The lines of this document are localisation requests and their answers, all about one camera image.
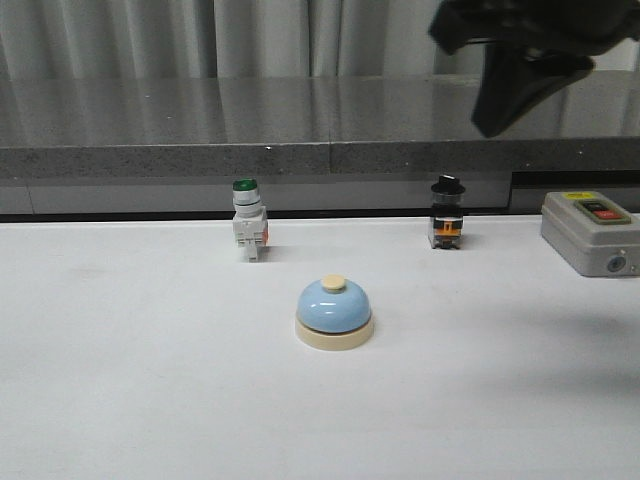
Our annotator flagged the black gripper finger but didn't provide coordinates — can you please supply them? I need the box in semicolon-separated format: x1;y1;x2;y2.
472;42;594;138

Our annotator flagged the blue cream desk bell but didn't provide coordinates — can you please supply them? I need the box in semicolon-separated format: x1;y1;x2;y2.
295;274;374;351

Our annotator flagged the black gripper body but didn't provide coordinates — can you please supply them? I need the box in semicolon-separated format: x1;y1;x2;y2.
429;1;639;56

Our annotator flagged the grey pleated curtain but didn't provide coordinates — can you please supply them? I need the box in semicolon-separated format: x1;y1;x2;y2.
0;0;640;80

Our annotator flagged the green pushbutton switch white body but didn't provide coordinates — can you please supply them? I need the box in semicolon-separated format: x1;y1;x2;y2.
232;178;269;261

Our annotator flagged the black rotary selector switch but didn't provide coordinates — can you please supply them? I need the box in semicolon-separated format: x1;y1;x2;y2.
428;174;466;249

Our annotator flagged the grey on-off switch box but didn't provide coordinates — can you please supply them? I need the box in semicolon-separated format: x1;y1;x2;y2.
541;191;639;277

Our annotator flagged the grey stone counter ledge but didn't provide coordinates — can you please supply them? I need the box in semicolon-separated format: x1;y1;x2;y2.
1;71;639;217

